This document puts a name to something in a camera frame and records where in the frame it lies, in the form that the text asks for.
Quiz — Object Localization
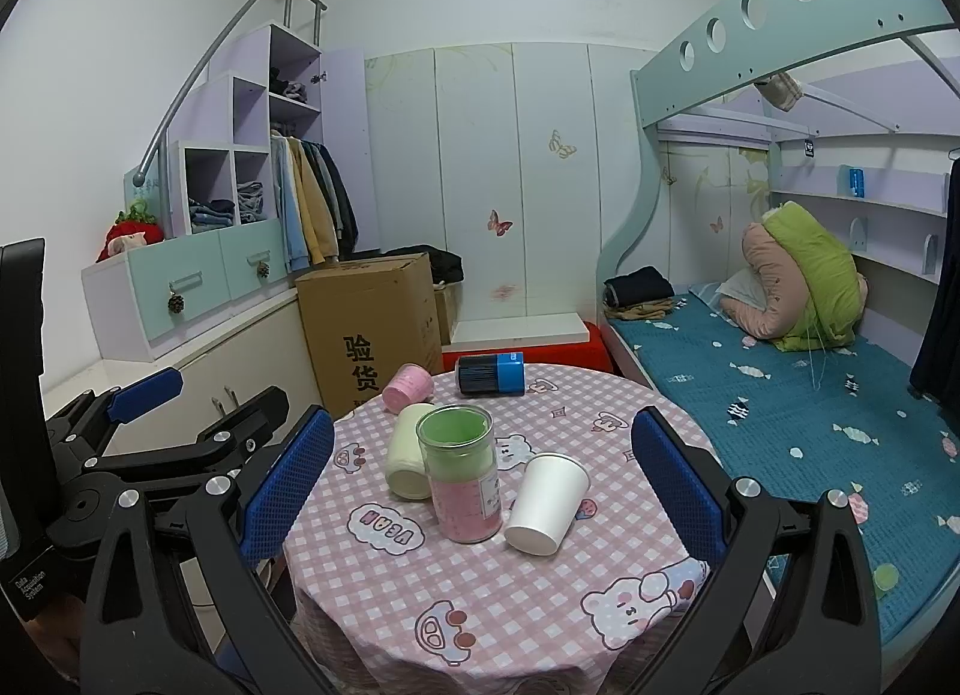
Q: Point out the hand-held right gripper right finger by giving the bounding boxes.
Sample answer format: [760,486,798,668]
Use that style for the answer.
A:
[630,406,886,695]

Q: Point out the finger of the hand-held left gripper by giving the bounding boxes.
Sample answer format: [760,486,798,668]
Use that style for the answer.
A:
[45,367,185,472]
[79,386,290,495]

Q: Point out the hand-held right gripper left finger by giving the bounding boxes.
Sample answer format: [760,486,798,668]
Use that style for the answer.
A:
[79,406,338,695]

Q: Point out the white paper cup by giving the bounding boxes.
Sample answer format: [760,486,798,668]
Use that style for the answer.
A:
[504,452,590,556]

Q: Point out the pale yellow cup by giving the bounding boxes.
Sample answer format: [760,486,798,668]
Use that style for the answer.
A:
[386,404,440,501]

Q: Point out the clear green and pink cup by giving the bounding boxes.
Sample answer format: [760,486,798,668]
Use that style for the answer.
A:
[416,404,503,544]

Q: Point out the dark blue cup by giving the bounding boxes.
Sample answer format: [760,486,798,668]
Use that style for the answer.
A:
[455,354,526,397]

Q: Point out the low white cabinet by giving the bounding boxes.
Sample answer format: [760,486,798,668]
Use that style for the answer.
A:
[41,286,323,456]

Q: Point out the stair-shaped storage cabinet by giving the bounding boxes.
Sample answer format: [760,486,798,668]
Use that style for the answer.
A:
[81,23,368,362]

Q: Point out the teal printed bed sheet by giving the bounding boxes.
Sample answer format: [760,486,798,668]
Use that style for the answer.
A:
[611,282,960,647]

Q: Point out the large cardboard box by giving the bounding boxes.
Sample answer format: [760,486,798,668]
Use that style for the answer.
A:
[295,252,443,422]

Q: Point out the strawberry plush toy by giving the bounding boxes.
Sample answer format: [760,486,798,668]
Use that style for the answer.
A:
[96,200,164,262]

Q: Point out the folded tan clothes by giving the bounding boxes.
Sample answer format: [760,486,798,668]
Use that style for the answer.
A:
[607,299,676,323]

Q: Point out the red stool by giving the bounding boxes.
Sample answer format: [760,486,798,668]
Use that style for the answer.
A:
[442,323,612,372]

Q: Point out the folded jeans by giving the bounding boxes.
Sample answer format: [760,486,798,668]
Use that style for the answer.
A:
[236,181,268,223]
[187,196,235,228]

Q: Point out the pink checkered tablecloth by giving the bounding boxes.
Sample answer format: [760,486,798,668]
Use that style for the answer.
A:
[283,363,721,667]

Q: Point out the folded black clothes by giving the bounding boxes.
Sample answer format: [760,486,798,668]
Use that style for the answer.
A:
[604,266,676,307]

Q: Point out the light blue hanging shirt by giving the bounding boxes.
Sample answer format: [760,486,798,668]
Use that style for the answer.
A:
[270,136,308,274]

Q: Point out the white pillow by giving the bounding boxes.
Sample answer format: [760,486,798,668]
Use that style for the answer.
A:
[716,267,773,310]

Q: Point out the tan hanging jacket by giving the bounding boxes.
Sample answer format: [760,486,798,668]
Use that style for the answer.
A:
[289,138,340,265]

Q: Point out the white board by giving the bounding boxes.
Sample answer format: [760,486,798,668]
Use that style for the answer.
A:
[450,312,590,348]

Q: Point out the small cardboard box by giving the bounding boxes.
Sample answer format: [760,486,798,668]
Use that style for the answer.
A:
[433,282,458,347]

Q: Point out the dark hanging jackets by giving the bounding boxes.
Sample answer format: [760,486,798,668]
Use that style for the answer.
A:
[311,140,359,253]

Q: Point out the rolled green and pink quilt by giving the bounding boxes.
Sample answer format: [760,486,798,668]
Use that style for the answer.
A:
[720,203,871,352]

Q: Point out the black bag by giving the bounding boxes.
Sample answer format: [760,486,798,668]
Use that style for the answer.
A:
[382,245,464,285]

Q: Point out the grey metal handrail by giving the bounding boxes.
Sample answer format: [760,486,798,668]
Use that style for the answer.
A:
[135,0,329,190]

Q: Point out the dark hanging garment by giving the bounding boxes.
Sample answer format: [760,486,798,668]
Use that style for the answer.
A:
[909,155,960,403]

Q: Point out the dark clothes pile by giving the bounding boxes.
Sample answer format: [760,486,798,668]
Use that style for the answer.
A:
[270,67,308,103]

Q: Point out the white wardrobe with butterflies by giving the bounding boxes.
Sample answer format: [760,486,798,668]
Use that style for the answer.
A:
[364,42,661,327]

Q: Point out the checked cloth bag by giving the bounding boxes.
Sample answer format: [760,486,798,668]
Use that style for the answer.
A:
[754,72,805,112]

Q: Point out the white wall shelf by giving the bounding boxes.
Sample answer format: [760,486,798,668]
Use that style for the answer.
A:
[769,166,950,283]

